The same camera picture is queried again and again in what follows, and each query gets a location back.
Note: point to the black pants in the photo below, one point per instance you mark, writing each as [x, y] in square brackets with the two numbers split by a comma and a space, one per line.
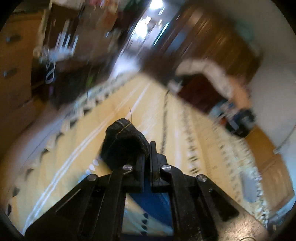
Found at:
[123, 144]

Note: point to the wooden headboard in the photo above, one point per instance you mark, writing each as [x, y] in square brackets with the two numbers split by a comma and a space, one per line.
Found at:
[276, 181]

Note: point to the patterned cream bed sheet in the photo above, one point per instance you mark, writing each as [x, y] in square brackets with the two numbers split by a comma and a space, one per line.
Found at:
[61, 148]

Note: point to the dark wooden wardrobe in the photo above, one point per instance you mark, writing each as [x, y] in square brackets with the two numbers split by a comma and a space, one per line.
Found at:
[203, 51]

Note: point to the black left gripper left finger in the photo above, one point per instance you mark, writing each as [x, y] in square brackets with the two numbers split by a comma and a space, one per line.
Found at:
[92, 210]

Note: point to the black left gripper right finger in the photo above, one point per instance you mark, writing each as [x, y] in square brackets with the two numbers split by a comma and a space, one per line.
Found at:
[200, 210]

